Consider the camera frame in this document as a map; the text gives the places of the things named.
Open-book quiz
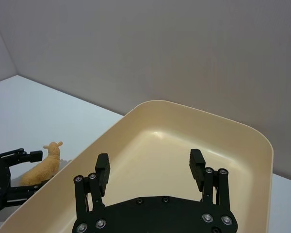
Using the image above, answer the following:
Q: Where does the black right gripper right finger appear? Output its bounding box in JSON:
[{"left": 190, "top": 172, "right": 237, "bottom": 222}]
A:
[{"left": 189, "top": 149, "right": 232, "bottom": 215}]

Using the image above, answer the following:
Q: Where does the cream plastic tray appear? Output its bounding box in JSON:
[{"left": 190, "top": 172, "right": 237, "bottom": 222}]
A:
[{"left": 0, "top": 99, "right": 275, "bottom": 233}]

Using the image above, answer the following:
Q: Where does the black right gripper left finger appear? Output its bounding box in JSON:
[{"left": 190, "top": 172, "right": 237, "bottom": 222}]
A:
[{"left": 73, "top": 153, "right": 111, "bottom": 219}]

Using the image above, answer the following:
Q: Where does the tan toy sheep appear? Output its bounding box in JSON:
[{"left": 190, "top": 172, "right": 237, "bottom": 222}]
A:
[{"left": 20, "top": 141, "right": 64, "bottom": 187}]

